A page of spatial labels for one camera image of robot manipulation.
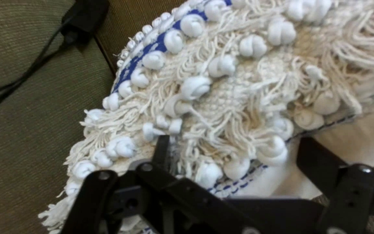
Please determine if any black power adapter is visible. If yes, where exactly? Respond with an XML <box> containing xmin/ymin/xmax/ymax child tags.
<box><xmin>60</xmin><ymin>0</ymin><xmax>112</xmax><ymax>46</ymax></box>

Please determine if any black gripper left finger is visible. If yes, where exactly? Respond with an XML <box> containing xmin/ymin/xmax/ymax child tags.
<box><xmin>59</xmin><ymin>134</ymin><xmax>258</xmax><ymax>234</ymax></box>

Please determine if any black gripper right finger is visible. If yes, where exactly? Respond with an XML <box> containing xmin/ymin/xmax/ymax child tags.
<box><xmin>297</xmin><ymin>137</ymin><xmax>374</xmax><ymax>234</ymax></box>

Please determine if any olive green fabric couch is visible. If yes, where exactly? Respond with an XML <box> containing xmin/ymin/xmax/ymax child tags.
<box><xmin>0</xmin><ymin>0</ymin><xmax>374</xmax><ymax>234</ymax></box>

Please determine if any white and blue tasselled pillow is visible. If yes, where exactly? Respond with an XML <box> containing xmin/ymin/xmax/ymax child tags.
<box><xmin>37</xmin><ymin>0</ymin><xmax>374</xmax><ymax>234</ymax></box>

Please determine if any thin black power cable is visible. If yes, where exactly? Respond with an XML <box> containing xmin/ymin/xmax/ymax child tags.
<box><xmin>0</xmin><ymin>25</ymin><xmax>124</xmax><ymax>124</ymax></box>

